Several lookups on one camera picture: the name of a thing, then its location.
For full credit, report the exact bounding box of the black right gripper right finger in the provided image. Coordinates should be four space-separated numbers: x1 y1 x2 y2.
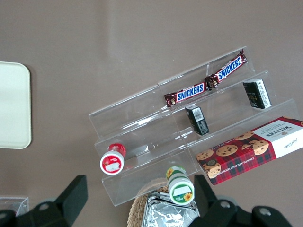
189 174 238 227

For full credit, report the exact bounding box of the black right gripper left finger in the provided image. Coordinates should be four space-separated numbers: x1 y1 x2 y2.
27 175 89 227

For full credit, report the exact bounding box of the foil wrapped sandwich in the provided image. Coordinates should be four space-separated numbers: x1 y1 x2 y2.
141 191 200 227

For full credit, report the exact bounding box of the woven wicker basket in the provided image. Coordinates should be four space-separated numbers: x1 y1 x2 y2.
126 182 170 227

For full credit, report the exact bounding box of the cream plastic tray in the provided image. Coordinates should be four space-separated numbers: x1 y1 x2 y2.
0 61 32 149

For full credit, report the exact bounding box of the green sunflower lidded jar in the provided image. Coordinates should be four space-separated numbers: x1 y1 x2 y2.
165 166 195 204

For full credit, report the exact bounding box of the clear plastic box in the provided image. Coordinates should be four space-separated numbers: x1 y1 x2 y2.
0 196 29 217

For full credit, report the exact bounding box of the red lidded small jar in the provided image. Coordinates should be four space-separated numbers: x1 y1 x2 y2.
99 143 126 175

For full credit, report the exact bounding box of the Walkers red tartan cookie box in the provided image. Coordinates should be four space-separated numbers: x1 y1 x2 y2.
196 115 303 186

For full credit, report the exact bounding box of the small black box with barcode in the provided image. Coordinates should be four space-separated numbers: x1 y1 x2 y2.
185 105 210 136

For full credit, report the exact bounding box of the clear acrylic stepped riser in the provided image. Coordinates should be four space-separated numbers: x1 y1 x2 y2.
157 45 299 152
88 82 200 208

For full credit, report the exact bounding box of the Snickers chocolate bar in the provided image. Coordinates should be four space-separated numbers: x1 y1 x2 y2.
205 48 248 89
163 81 211 107

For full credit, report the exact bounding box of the black box with white side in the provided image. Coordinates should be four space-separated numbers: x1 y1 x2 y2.
242 78 273 110

